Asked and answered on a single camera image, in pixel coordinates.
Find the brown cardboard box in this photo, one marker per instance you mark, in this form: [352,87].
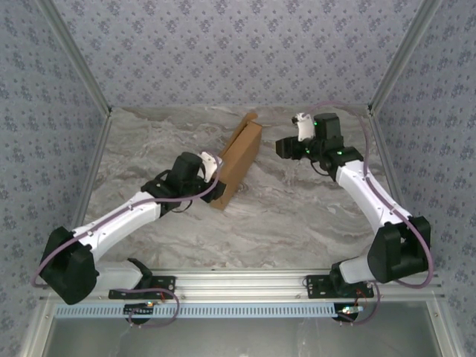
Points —
[241,160]

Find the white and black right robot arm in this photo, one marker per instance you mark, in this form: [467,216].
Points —
[364,193]

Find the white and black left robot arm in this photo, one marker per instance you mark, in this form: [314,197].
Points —
[119,223]

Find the small black circuit board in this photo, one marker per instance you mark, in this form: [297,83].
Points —
[138,308]
[347,311]

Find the grey metal panel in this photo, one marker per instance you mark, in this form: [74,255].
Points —
[241,338]

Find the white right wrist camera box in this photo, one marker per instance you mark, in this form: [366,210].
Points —
[305,128]

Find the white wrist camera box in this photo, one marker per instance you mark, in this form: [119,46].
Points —
[305,128]
[211,163]

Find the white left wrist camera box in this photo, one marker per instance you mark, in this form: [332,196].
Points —
[211,163]

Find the aluminium table side rail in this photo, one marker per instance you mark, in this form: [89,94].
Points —
[386,156]
[94,163]

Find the aluminium mounting rail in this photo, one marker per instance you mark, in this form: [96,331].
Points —
[241,284]

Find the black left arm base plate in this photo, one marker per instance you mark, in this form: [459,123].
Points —
[163,292]

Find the aluminium frame post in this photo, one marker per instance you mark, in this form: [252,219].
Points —
[74,56]
[405,56]

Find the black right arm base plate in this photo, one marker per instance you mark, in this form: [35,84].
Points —
[320,290]

